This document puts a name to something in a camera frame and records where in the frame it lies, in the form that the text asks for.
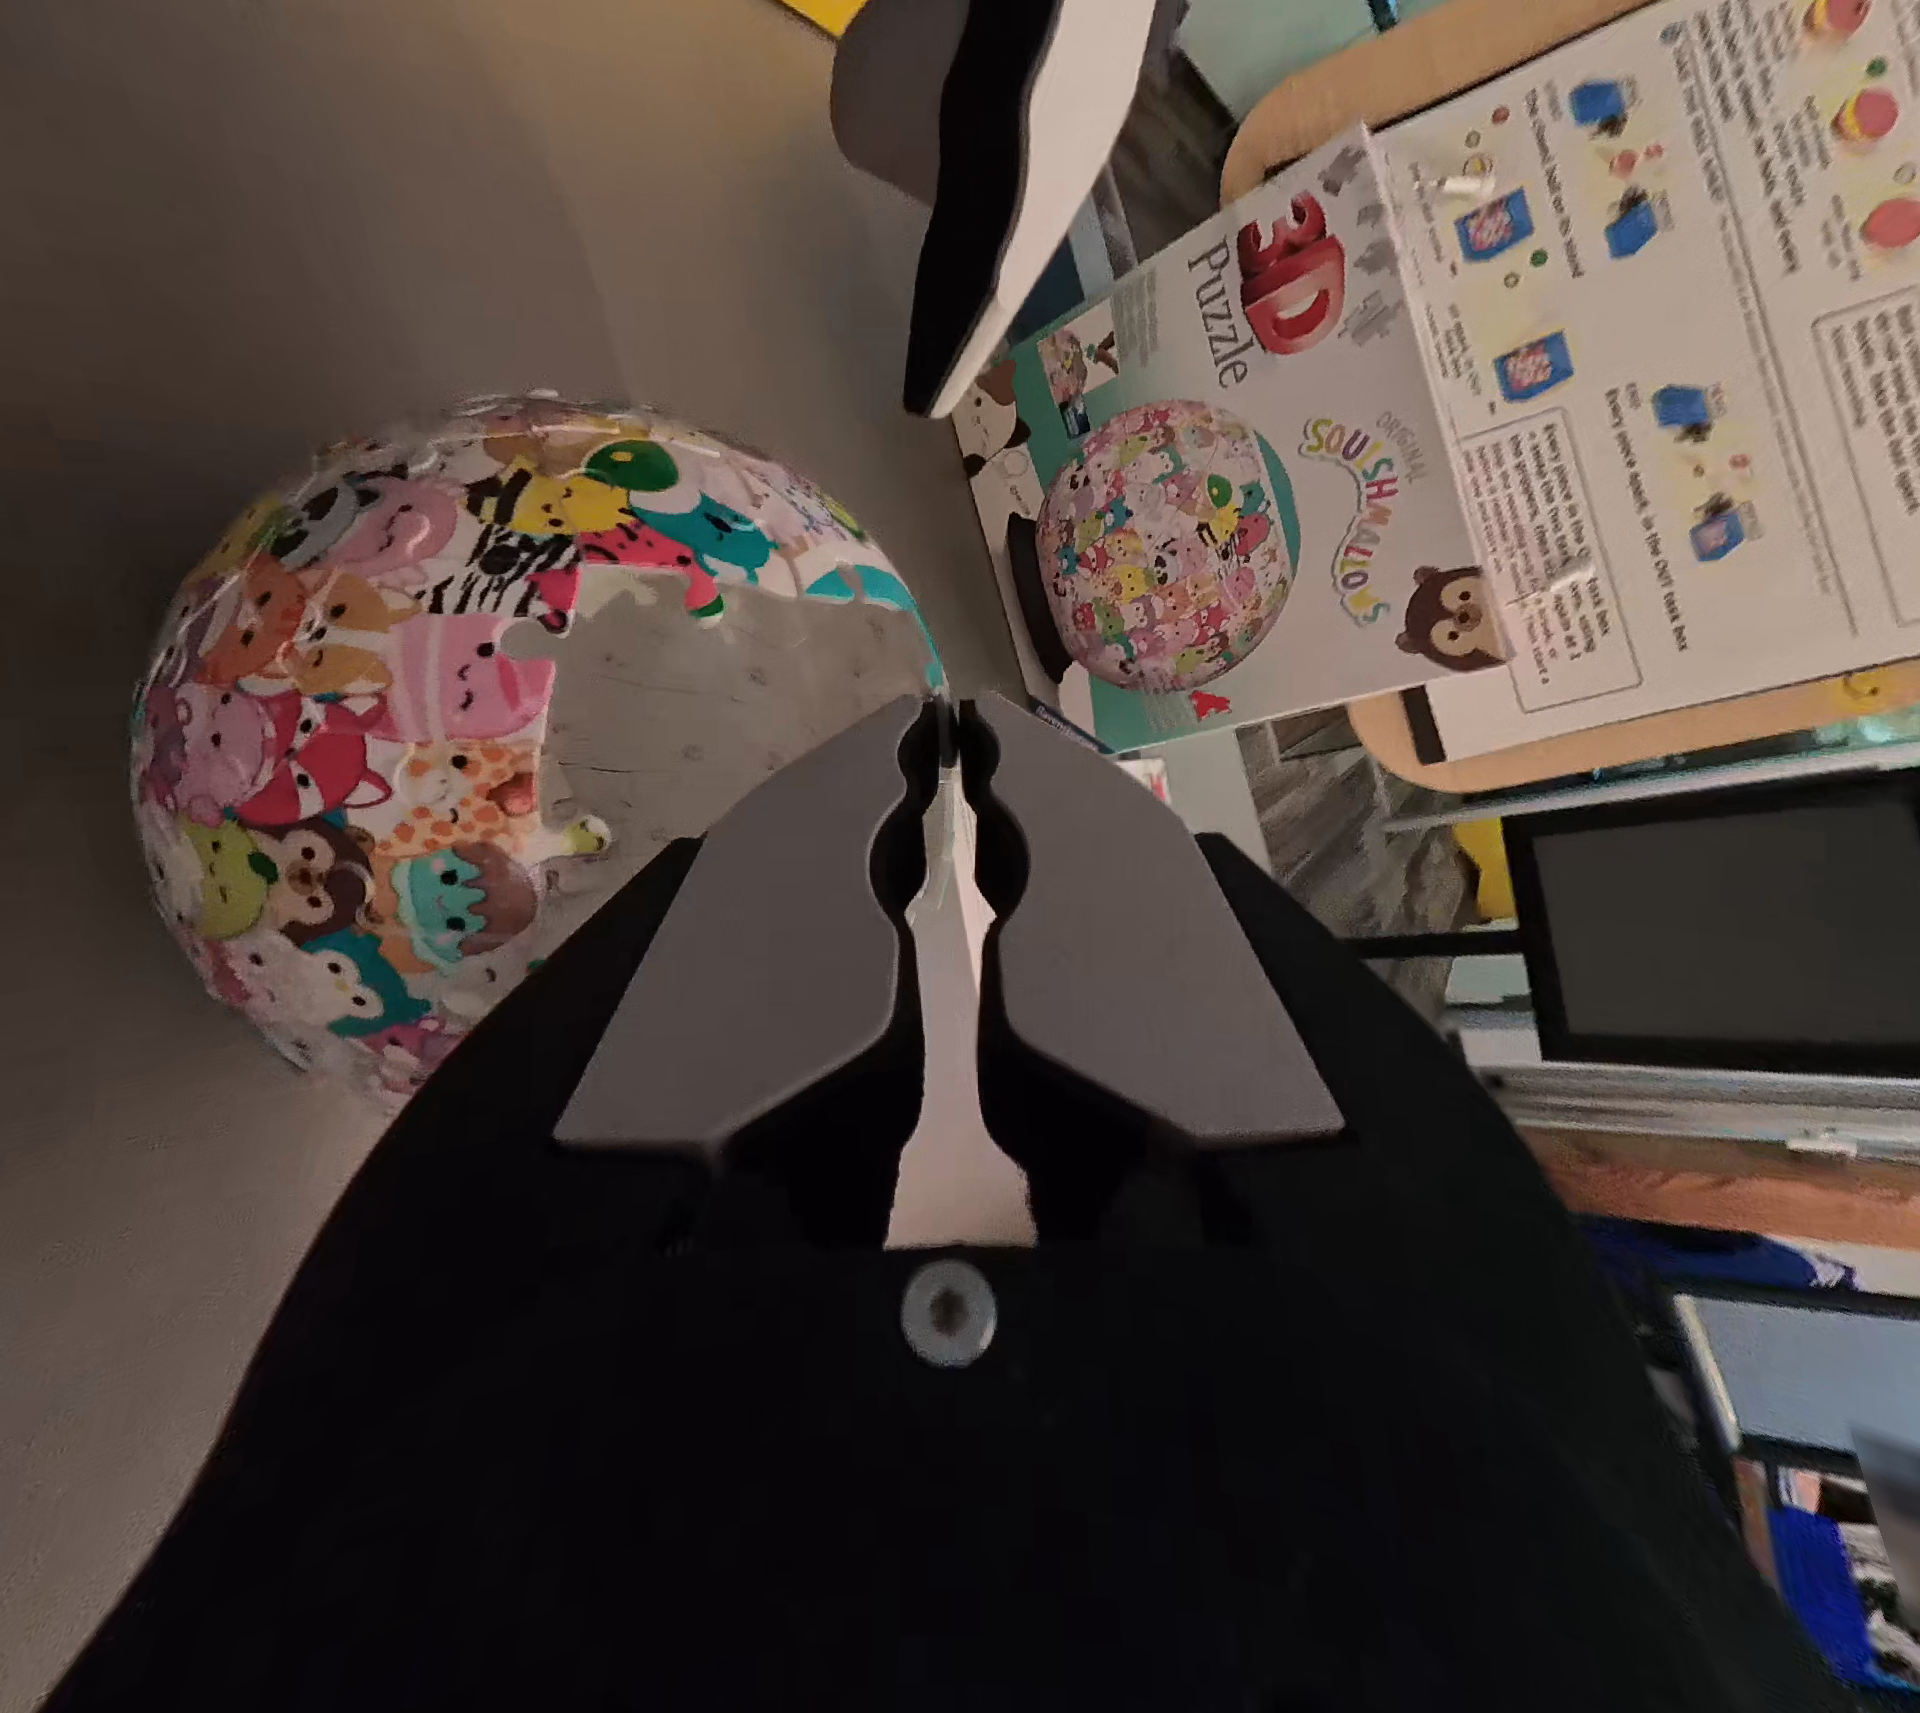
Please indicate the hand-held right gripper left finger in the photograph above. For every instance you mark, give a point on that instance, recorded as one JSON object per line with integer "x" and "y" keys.
{"x": 750, "y": 993}

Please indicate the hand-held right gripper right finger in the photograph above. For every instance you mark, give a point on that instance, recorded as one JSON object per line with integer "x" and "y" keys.
{"x": 1154, "y": 993}

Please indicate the colourful puzzle ball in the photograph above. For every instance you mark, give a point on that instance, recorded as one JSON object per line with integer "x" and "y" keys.
{"x": 300, "y": 723}

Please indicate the puzzle ball cardboard box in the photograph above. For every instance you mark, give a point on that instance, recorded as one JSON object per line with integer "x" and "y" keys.
{"x": 1350, "y": 394}

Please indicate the white instruction leaflet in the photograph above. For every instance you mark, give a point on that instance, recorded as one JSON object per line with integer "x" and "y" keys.
{"x": 1141, "y": 776}

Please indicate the blue jacket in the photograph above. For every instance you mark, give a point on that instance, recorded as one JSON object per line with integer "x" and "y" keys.
{"x": 1724, "y": 1256}

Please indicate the whiteboard on black stand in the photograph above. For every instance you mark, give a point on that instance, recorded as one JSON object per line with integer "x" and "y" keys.
{"x": 1785, "y": 1368}

